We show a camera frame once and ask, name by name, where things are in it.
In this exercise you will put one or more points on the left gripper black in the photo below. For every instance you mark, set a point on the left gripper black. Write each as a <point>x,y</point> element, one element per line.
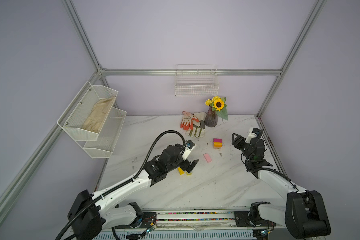
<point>185,166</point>

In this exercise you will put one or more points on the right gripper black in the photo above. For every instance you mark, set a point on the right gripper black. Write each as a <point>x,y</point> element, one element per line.
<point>239,140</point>

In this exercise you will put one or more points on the pink block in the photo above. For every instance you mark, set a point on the pink block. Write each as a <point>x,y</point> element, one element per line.
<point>207,158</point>

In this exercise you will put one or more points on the magenta block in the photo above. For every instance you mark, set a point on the magenta block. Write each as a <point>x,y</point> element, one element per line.
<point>218,140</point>

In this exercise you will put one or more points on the orange supermarket block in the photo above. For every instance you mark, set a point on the orange supermarket block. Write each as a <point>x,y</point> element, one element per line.
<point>217,145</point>

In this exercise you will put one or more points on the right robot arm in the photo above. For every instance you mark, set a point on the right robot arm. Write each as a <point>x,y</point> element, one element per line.
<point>304,213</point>

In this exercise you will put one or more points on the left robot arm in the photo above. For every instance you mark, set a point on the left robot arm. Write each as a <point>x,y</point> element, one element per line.
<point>93,212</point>

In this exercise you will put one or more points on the yellow long block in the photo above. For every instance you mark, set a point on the yellow long block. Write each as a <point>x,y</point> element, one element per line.
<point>181,172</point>

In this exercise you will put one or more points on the green white work glove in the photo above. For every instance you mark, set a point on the green white work glove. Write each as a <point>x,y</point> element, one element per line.
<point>198,130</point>

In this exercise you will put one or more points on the dark ribbed glass vase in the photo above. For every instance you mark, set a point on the dark ribbed glass vase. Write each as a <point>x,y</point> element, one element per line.
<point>211,119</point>

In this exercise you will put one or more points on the orange white work glove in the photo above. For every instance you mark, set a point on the orange white work glove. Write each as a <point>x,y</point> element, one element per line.
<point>189,121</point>

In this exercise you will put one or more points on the yellow sunflower bouquet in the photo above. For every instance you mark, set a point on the yellow sunflower bouquet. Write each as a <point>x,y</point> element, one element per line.
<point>218,107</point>

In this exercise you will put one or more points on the beige cloth in shelf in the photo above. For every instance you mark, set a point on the beige cloth in shelf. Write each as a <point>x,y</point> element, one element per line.
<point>98,114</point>

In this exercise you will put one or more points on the white two-tier mesh shelf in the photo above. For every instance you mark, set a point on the white two-tier mesh shelf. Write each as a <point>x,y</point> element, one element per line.
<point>100,145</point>

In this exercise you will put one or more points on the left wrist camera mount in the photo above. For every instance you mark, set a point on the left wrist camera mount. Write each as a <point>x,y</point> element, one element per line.
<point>188,147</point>

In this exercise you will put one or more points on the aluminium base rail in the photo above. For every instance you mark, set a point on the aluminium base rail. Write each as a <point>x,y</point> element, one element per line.
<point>197,225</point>

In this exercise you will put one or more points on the white wire wall basket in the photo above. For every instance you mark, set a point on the white wire wall basket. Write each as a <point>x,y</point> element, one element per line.
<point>196,81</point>

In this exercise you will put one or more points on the aluminium cage frame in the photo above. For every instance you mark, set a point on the aluminium cage frame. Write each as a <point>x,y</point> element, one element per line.
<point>14,190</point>

